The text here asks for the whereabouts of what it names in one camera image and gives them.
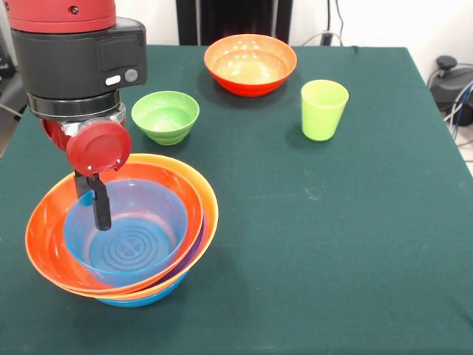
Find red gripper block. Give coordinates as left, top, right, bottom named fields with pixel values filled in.
left=40, top=118, right=133, bottom=231

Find red plastic bowl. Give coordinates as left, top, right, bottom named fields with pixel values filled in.
left=203, top=33, right=298, bottom=98
left=24, top=161, right=205, bottom=296

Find small blue plastic bowl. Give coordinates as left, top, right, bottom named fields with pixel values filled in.
left=63, top=179, right=189, bottom=288

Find green plastic bowl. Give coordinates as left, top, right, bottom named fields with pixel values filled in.
left=131, top=90, right=200, bottom=146

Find purple plastic bowl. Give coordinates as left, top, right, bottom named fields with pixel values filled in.
left=154, top=217, right=207, bottom=285

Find medium blue plastic bowl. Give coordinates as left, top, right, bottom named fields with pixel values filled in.
left=95, top=269, right=191, bottom=308

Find large orange plastic bowl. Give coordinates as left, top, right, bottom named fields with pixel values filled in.
left=55, top=153, right=220, bottom=301

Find green plastic cup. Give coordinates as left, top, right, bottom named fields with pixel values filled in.
left=301, top=79, right=350, bottom=142

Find dark green tablecloth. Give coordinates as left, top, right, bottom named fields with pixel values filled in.
left=0, top=43, right=473, bottom=355

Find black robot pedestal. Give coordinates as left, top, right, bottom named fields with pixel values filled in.
left=176, top=0, right=293, bottom=47

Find wall cable with plug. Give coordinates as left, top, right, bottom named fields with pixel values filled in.
left=301, top=0, right=347, bottom=47

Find cable tangle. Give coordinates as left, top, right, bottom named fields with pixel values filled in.
left=443, top=81, right=473, bottom=149

